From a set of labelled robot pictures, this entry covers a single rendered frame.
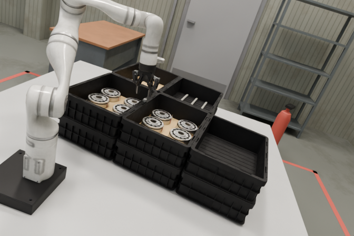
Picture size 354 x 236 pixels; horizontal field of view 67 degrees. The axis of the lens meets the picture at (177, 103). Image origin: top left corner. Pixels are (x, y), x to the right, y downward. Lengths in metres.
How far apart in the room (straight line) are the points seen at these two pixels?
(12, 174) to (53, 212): 0.19
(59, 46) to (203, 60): 3.63
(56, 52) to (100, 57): 2.06
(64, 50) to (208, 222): 0.80
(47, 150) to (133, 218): 0.37
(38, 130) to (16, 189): 0.21
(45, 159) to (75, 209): 0.20
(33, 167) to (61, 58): 0.36
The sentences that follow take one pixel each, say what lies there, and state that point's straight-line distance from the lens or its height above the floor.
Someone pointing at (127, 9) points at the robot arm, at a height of 1.32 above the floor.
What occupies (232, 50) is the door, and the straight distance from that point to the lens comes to 4.39.
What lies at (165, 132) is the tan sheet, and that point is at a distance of 1.27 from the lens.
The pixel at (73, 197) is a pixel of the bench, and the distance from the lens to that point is 1.06.
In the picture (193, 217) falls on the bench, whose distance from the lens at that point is 1.10.
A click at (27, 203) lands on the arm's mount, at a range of 0.98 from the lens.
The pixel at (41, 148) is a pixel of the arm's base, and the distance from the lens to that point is 0.94.
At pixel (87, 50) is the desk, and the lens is 3.04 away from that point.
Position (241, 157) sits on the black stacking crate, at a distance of 1.31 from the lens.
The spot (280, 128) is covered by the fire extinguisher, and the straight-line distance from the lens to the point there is 3.27.
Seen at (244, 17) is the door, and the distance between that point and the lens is 4.34.
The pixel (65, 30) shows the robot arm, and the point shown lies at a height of 1.22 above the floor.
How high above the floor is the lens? 1.45
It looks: 23 degrees down
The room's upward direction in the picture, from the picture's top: 18 degrees clockwise
